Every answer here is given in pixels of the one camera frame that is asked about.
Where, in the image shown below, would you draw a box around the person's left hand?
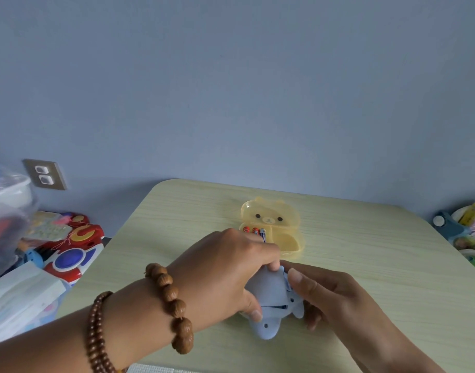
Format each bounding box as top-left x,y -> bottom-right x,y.
167,228 -> 282,335

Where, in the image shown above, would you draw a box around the person's right hand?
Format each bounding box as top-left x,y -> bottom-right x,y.
280,261 -> 402,366

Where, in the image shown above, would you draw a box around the light blue animal toy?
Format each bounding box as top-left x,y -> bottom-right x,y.
243,266 -> 305,341

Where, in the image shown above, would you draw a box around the yellow bear storage box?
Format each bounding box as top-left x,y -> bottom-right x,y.
239,196 -> 305,257

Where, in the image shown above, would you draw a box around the person's left forearm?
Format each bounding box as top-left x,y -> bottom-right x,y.
0,279 -> 180,373

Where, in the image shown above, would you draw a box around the person's right forearm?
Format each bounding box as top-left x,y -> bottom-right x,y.
354,329 -> 446,373

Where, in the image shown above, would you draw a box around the red blue round toy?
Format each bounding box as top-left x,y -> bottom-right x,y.
41,213 -> 105,286

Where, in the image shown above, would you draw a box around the light blue plastic tub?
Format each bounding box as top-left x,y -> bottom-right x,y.
27,283 -> 71,331

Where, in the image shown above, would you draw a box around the white tissue pack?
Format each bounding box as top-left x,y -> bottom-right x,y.
0,262 -> 67,346

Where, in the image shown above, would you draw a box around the large-bead wooden bracelet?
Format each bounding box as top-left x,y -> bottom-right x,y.
144,263 -> 195,355

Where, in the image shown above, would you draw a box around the small-bead wooden bracelet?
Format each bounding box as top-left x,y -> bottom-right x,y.
85,291 -> 124,373

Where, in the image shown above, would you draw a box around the grey wall outlet white covers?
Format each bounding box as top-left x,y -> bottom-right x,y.
22,159 -> 69,191

